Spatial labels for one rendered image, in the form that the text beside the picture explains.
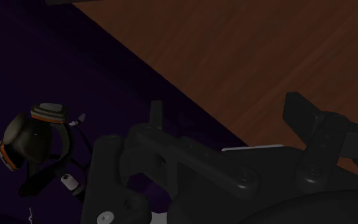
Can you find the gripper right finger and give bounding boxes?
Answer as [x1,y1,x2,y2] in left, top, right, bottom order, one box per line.
[282,91,358,193]

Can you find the black and orange headphones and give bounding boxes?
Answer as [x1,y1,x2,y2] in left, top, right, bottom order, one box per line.
[0,102,94,202]

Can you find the dark purple furniture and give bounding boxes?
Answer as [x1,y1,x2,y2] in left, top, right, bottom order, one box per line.
[0,0,249,224]

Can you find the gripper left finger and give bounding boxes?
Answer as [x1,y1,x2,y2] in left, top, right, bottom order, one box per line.
[79,101,261,224]

